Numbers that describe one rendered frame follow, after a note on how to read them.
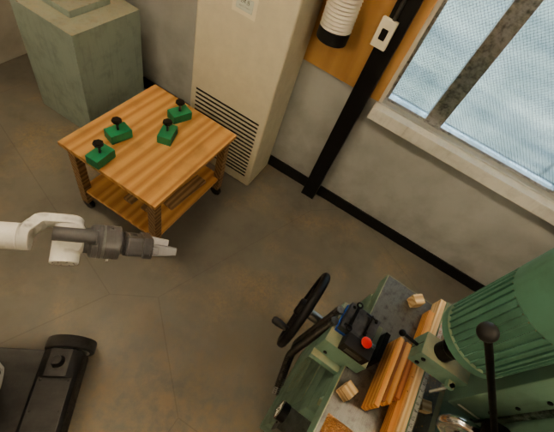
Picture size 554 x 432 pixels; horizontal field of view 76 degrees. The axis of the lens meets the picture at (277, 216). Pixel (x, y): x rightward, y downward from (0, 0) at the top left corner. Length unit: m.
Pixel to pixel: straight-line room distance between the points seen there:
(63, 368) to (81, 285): 0.49
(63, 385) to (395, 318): 1.30
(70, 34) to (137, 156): 0.75
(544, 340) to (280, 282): 1.58
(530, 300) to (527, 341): 0.08
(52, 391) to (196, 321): 0.67
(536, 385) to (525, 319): 0.20
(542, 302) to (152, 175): 1.53
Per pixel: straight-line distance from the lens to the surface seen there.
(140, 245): 1.01
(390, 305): 1.27
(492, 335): 0.71
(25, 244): 1.03
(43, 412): 1.78
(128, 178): 1.78
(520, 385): 0.97
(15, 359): 1.88
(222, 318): 2.02
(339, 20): 1.82
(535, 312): 0.77
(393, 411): 1.13
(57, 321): 2.07
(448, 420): 1.08
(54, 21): 2.41
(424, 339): 1.08
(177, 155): 1.88
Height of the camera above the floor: 1.90
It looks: 53 degrees down
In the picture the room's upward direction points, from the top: 24 degrees clockwise
